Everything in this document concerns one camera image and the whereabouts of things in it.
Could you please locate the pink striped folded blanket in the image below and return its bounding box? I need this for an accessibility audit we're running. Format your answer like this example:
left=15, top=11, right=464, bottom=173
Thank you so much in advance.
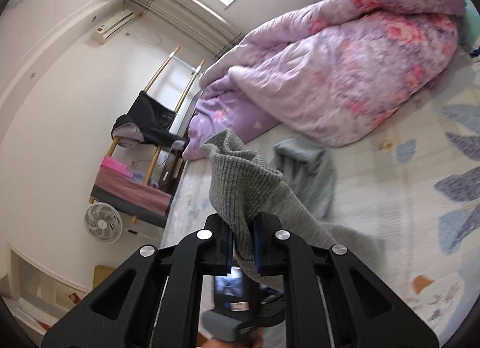
left=90, top=156, right=172, bottom=228

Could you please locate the beige curtain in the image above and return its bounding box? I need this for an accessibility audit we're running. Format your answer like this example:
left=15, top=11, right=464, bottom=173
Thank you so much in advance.
left=124, top=0, right=244, bottom=59

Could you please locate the floral patterned bed sheet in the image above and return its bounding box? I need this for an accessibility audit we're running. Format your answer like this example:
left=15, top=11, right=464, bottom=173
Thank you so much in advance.
left=160, top=51, right=480, bottom=348

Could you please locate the purple floral quilt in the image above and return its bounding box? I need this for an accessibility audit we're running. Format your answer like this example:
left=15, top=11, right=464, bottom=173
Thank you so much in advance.
left=183, top=0, right=466, bottom=160

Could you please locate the white air conditioner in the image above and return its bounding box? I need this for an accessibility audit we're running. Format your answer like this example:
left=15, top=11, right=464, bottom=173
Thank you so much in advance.
left=92, top=9, right=137, bottom=45

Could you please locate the grey zip hoodie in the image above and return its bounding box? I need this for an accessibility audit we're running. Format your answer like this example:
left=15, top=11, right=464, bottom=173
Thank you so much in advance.
left=202, top=129, right=384, bottom=291

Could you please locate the teal striped pillow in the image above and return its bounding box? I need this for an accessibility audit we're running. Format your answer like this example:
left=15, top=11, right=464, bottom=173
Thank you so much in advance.
left=460, top=0, right=480, bottom=59

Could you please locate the white floor fan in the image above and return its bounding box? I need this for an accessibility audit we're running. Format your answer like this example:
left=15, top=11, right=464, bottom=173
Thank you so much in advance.
left=84, top=202, right=123, bottom=244

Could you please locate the black garment on rack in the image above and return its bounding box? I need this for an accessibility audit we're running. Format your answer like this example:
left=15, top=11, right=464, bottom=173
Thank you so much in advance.
left=111, top=91, right=189, bottom=151

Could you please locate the person's left hand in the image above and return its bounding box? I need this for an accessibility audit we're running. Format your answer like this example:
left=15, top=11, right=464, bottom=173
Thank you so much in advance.
left=202, top=328, right=264, bottom=348

